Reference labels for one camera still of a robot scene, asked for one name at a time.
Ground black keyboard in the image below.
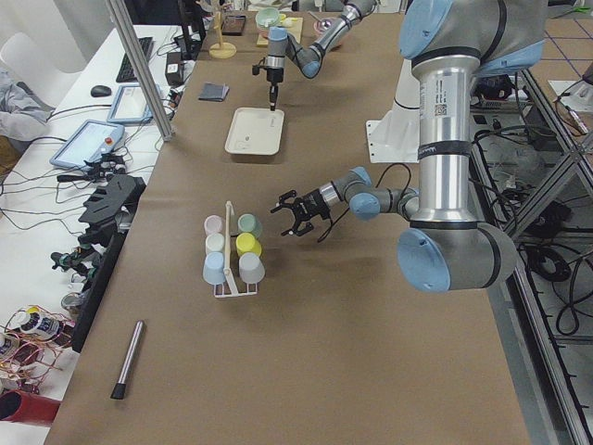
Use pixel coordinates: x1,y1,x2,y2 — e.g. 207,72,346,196
115,36,155,84

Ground wooden board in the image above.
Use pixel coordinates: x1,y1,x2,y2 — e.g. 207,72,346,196
256,18,304,47

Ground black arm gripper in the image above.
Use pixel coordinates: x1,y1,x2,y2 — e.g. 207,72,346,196
266,67,284,111

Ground cream rabbit tray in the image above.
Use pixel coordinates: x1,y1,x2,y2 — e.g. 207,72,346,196
224,107,284,156

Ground yellow cup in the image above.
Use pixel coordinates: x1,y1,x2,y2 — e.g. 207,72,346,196
235,232,262,257

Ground white wire cup rack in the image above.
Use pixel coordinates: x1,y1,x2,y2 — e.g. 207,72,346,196
213,200,259,299

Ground metal cylinder rod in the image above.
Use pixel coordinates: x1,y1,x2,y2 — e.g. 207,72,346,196
110,320,145,400

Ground green cup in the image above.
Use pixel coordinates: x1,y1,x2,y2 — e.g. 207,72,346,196
237,213,262,238

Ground green bowl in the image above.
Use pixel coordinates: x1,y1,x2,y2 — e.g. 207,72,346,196
255,7,286,30

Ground black framed tray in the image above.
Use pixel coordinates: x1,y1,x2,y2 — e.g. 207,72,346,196
221,15,246,36

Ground pink cup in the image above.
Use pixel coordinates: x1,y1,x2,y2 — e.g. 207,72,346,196
203,215,226,236

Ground pale grey-blue cup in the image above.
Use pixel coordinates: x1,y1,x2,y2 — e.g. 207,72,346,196
239,252,265,285

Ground cream white cup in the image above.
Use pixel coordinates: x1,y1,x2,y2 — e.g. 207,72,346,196
205,233,225,254

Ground pink bowl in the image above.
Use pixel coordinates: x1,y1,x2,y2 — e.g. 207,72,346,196
313,17,348,39

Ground light blue cup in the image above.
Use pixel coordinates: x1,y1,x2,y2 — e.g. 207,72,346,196
202,251,226,286

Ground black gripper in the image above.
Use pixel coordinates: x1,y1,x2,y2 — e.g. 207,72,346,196
270,189,331,236

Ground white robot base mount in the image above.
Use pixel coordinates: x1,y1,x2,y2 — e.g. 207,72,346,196
366,59,420,163

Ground blue teach pendant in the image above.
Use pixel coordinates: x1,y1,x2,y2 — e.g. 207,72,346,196
49,120,124,170
107,83,152,126

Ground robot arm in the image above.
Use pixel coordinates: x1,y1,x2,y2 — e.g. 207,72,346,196
252,1,393,223
277,1,548,292

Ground grey folded cloth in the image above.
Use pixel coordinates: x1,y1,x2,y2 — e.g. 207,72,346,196
198,83,230,102

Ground black computer mouse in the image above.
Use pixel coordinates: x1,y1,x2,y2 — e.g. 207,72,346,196
90,84,112,98

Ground aluminium frame post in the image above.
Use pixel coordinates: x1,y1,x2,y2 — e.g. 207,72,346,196
105,0,173,142

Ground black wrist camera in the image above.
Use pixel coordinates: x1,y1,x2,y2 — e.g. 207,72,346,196
252,64,269,76

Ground wooden mug tree stand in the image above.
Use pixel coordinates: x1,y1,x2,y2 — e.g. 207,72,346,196
196,1,236,59

